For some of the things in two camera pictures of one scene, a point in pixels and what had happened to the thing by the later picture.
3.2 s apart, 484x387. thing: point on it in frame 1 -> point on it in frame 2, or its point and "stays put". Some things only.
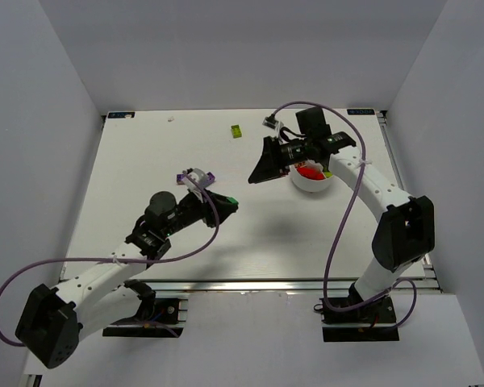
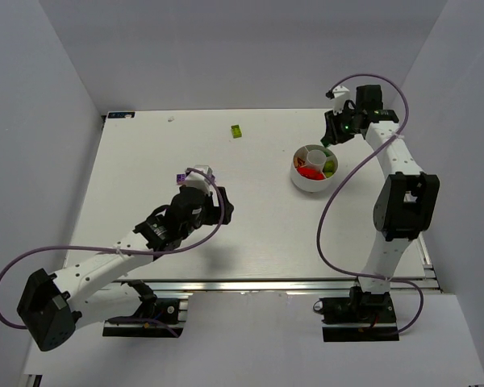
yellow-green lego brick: x=236 y=131 stays put
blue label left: x=120 y=114 stays put
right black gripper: x=275 y=157 -> x=333 y=126
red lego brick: x=315 y=173 stays put
